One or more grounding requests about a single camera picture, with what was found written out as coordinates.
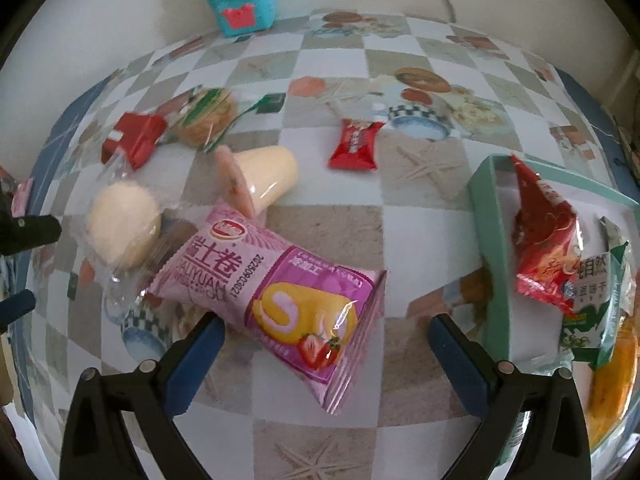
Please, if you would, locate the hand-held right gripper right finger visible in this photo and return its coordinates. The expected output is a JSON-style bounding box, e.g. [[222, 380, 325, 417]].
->
[[430, 312, 591, 480]]

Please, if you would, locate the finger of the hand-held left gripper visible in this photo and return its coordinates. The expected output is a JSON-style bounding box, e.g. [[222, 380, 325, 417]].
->
[[0, 290, 37, 331], [0, 212, 63, 256]]

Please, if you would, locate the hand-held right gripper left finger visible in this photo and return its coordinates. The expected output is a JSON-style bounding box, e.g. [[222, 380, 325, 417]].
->
[[60, 312, 226, 480]]

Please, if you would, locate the round bun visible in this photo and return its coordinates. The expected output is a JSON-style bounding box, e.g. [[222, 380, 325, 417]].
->
[[69, 152, 202, 312]]

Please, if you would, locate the pink swiss roll packet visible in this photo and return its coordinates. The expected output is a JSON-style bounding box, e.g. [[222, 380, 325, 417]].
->
[[142, 203, 389, 416]]

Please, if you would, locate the teal rimmed tray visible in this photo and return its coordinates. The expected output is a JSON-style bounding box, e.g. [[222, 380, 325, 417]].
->
[[467, 154, 640, 462]]

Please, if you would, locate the red snack box packet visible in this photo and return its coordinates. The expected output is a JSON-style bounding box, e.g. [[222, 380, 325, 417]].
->
[[101, 112, 169, 170]]

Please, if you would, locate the dark green snack packet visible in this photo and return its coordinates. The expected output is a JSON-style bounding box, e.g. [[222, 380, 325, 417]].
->
[[557, 216, 634, 369]]

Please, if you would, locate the yellow cake packet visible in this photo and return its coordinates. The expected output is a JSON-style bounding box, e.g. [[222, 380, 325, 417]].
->
[[587, 310, 640, 452]]

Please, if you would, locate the cream pudding cup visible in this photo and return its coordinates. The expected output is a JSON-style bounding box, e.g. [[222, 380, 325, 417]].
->
[[215, 144, 300, 219]]

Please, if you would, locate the green pastry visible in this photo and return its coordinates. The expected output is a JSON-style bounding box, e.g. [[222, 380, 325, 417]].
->
[[164, 87, 267, 154]]

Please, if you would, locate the small red candy packet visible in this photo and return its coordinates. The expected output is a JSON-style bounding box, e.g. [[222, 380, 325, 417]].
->
[[327, 118, 389, 174]]

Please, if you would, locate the small pink packet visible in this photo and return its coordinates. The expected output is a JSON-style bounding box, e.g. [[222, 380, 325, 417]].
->
[[12, 177, 35, 214]]

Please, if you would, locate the teal toy box red mouth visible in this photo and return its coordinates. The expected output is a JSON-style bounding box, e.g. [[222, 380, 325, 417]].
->
[[205, 0, 278, 37]]

